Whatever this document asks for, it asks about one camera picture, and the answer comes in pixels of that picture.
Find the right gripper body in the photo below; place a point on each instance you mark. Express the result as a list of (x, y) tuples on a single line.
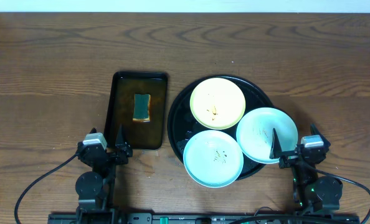
[(287, 160)]

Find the light blue plate front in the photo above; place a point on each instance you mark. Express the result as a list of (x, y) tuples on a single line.
[(213, 159)]

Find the green and orange sponge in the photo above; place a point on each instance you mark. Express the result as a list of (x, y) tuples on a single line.
[(141, 108)]

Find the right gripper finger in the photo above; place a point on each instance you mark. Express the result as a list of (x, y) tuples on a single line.
[(314, 131), (276, 150)]

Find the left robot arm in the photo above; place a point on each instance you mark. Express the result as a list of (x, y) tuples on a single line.
[(95, 188)]

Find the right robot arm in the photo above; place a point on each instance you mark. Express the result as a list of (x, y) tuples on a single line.
[(316, 195)]

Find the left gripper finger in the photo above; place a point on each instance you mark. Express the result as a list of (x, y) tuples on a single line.
[(120, 141), (93, 130)]

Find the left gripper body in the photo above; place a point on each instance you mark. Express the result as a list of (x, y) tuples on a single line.
[(111, 155)]

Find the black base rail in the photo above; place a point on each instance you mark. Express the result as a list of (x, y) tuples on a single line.
[(148, 218)]

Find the black rectangular tray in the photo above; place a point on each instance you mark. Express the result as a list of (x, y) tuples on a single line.
[(124, 86)]

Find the yellow plate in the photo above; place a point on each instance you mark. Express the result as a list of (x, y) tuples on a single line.
[(217, 103)]

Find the pale green plate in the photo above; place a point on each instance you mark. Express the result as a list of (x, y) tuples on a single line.
[(254, 133)]

